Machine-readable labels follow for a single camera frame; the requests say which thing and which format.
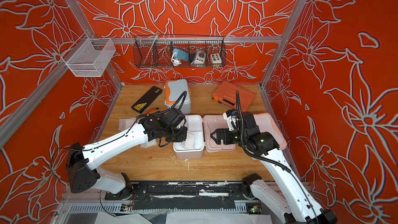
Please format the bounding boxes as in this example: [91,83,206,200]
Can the beige button box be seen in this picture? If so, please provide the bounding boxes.
[209,53,222,67]

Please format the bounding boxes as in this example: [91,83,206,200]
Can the blue device with white cable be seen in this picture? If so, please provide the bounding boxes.
[171,48,189,66]

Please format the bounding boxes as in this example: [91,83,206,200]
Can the white round-dial device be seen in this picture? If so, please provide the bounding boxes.
[190,49,206,65]

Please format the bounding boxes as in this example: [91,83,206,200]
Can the aluminium frame post right rear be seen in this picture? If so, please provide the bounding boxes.
[260,0,307,90]

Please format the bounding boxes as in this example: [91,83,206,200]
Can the white gauze packet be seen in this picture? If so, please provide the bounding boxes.
[140,139,158,148]
[118,118,136,131]
[181,131,199,150]

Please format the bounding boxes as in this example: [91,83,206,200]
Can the aluminium left side rail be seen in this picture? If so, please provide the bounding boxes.
[1,61,68,148]

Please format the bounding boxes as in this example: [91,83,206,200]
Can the aluminium frame post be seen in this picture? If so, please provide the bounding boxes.
[51,0,123,88]
[260,0,307,90]

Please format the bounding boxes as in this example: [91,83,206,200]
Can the orange black pliers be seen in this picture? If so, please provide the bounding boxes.
[144,107,159,115]

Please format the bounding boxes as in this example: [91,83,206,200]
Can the orange plastic tool case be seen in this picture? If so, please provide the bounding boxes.
[212,82,256,112]

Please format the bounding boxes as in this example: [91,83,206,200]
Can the black tool case yellow label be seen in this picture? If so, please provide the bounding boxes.
[131,86,163,114]

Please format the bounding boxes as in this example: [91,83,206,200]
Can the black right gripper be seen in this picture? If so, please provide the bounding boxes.
[210,128,249,146]

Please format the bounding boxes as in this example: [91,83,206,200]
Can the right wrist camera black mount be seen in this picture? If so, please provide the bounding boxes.
[223,109,280,156]

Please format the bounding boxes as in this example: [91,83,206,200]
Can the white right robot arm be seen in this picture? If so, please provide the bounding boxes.
[210,92,338,224]

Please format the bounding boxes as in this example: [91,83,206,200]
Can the black wire wall basket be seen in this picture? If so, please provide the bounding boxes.
[133,34,227,68]

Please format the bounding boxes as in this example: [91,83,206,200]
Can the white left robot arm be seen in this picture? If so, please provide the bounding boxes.
[66,91,188,200]

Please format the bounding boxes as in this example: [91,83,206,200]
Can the white wire mesh basket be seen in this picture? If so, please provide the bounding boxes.
[61,38,116,77]

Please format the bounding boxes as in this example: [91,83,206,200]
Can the aluminium frame post left rear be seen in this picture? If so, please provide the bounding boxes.
[51,0,123,88]

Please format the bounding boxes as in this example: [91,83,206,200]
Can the grey first aid box orange handle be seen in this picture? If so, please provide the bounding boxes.
[165,79,191,115]

